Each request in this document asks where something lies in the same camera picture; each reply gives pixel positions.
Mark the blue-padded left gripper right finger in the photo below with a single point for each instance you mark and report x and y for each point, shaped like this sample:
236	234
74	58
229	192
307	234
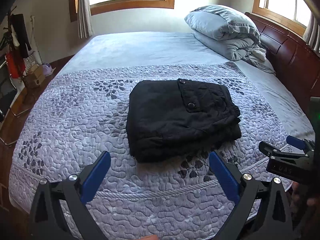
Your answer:
261	207

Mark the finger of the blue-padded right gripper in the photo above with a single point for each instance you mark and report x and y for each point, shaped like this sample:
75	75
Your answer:
305	145

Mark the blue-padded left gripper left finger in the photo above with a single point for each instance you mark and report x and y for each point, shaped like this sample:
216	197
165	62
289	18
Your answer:
47	220

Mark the black cargo pants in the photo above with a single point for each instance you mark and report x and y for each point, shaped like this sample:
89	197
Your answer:
174	117

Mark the right hand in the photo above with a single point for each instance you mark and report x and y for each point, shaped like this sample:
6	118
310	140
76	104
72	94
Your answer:
301	195

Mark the grey quilted bedspread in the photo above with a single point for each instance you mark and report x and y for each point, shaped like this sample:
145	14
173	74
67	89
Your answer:
82	114

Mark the dark wooden headboard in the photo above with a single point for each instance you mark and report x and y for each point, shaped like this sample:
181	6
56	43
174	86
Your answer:
296	65

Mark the cardboard box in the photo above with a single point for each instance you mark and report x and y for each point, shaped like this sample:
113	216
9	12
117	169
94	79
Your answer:
34	77

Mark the wooden framed headboard window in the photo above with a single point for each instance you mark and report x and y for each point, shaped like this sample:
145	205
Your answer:
292	14

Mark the grey curtain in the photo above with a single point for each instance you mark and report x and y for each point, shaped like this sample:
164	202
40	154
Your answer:
85	29

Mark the light blue bed sheet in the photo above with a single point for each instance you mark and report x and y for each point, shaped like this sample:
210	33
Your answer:
156	48

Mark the wooden coat rack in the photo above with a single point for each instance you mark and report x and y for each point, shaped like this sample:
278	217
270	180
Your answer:
16	36

